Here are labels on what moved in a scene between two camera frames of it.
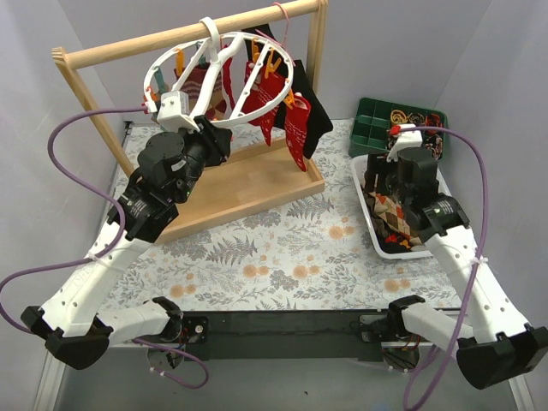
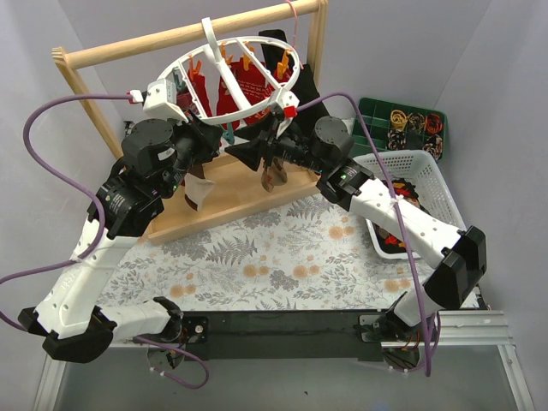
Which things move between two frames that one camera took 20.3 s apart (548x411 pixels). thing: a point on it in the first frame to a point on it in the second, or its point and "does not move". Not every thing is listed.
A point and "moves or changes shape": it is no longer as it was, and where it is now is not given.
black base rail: x=285 y=336 does not move
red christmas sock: x=296 y=120 moves or changes shape
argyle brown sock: x=391 y=213 moves or changes shape
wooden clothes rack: x=245 y=179 does not move
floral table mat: x=311 y=253 does not move
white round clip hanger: x=208 y=32 moves or changes shape
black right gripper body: x=376 y=172 to x=271 y=141
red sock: x=227 y=80 to x=199 y=82
